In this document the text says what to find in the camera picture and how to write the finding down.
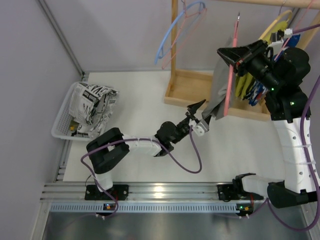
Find pink hanger right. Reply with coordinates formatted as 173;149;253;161
274;0;315;61

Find green trousers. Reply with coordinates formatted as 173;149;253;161
235;27;286;99

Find pink wire hanger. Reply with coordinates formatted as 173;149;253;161
161;0;208;70

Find slotted cable duct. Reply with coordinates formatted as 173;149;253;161
50;201;252;214

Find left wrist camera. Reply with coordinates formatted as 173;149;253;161
190;119;210;137

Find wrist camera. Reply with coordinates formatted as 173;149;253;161
190;119;210;137
268;28;293;49

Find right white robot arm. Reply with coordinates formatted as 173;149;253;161
217;40;320;209

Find grey trousers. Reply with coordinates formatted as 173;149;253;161
201;36;238;122

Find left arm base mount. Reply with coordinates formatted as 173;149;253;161
84;183;130;201

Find yellow cloth in basket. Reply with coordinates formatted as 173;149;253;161
69;120;79;137

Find blue patterned trousers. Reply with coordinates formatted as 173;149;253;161
244;34;301;107

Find pink trouser hanger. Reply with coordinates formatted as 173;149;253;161
223;12;240;117

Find wooden clothes rack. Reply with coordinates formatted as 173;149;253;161
164;0;320;122

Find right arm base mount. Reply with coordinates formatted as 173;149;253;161
217;184;264;202

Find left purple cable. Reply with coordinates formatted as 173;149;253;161
80;126;203;221

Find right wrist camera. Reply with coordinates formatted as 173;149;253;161
268;28;293;49

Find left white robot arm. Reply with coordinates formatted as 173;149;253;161
86;100;211;193

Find aluminium rail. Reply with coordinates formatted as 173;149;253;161
41;181;266;201

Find black white printed cloth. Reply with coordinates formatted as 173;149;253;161
68;82;120;139

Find white plastic basket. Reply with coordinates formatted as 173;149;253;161
51;82;93;141

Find blue hanger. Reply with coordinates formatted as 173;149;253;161
154;1;207;66

